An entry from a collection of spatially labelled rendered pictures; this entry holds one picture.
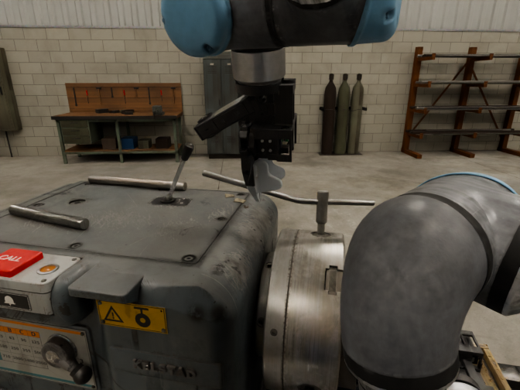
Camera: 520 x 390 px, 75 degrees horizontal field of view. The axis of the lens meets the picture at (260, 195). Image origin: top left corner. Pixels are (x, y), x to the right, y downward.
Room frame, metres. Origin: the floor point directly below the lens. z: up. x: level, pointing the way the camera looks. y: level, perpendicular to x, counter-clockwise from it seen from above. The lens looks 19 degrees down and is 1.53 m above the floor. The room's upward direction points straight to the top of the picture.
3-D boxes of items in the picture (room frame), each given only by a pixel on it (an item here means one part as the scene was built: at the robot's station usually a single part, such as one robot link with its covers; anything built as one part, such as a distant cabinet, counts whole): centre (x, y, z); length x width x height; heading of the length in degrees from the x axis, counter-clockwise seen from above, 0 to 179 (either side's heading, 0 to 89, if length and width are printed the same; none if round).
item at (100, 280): (0.42, 0.21, 1.24); 0.09 x 0.08 x 0.03; 78
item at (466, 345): (0.43, -0.31, 1.08); 0.12 x 0.09 x 0.08; 167
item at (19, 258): (0.45, 0.38, 1.26); 0.06 x 0.06 x 0.02; 78
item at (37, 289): (0.45, 0.35, 1.23); 0.13 x 0.08 x 0.05; 78
